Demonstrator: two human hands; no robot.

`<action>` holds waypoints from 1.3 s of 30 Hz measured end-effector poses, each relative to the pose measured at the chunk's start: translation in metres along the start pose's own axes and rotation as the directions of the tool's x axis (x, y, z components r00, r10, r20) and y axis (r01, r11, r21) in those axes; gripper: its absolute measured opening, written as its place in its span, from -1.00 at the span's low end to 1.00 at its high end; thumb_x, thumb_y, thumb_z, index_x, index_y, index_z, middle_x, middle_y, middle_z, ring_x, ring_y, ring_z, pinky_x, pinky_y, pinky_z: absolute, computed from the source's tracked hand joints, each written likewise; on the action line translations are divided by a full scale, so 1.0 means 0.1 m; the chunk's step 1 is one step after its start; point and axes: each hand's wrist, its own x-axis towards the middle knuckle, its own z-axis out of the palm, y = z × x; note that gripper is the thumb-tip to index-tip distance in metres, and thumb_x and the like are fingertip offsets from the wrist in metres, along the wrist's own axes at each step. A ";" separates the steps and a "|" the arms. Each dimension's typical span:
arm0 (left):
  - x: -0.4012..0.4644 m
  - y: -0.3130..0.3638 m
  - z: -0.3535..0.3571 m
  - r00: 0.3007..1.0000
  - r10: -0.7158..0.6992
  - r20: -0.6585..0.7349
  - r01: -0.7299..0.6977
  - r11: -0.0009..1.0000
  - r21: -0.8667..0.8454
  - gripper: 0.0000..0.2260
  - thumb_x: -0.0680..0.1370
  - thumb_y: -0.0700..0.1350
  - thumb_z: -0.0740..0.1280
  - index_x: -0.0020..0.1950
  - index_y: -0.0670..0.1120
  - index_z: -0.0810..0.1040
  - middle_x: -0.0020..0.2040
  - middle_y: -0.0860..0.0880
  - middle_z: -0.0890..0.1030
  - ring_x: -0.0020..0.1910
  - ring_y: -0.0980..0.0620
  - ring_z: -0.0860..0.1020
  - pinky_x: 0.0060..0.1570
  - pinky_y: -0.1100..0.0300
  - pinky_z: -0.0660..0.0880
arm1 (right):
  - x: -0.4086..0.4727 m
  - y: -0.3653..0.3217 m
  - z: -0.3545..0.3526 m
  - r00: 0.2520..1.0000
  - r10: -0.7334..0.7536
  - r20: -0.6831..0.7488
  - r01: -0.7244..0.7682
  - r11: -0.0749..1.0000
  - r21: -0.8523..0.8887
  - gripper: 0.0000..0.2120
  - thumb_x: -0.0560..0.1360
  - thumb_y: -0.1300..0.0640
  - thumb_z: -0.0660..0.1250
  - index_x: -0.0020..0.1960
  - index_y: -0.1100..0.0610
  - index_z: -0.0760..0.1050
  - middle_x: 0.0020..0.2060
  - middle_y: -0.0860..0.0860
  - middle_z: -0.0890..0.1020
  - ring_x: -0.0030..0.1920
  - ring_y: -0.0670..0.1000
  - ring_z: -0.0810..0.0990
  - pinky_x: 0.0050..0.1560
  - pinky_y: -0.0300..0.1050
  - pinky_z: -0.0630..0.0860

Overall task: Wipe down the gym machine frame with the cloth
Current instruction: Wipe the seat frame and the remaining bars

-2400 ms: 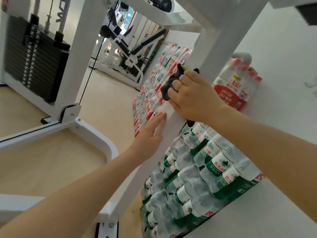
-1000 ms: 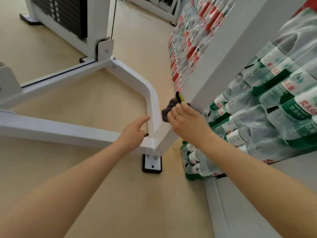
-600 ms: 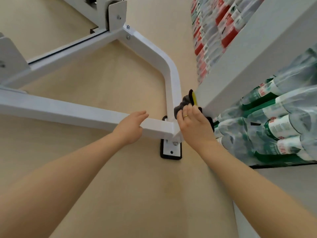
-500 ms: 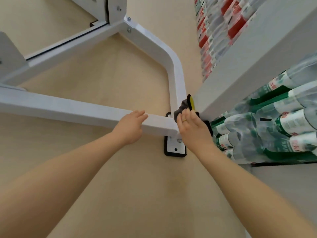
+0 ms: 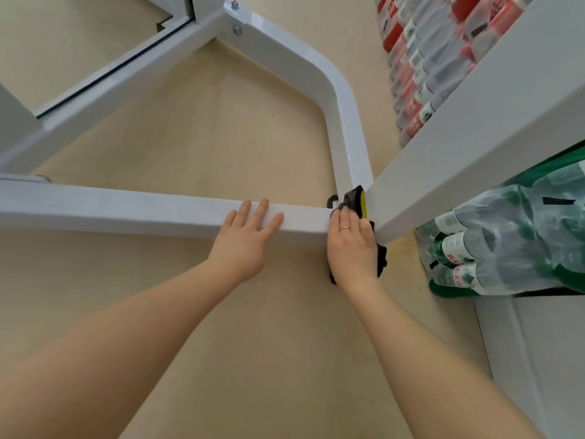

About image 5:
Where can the person's left hand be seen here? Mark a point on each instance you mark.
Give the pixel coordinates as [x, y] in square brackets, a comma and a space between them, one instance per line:
[244, 246]

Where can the person's right hand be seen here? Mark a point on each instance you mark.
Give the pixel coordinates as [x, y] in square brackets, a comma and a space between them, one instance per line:
[352, 256]

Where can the dark grey cleaning cloth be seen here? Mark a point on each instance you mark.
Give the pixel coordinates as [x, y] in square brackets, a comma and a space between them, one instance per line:
[351, 196]

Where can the white gym machine frame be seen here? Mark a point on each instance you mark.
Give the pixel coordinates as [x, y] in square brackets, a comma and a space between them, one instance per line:
[137, 210]

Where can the person's left forearm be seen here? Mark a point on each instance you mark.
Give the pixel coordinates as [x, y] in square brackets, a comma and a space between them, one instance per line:
[105, 361]

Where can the person's right forearm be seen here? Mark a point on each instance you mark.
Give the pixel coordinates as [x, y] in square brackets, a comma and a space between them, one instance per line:
[434, 370]

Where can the stack of water bottle packs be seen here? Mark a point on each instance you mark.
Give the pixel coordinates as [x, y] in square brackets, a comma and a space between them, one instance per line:
[512, 242]

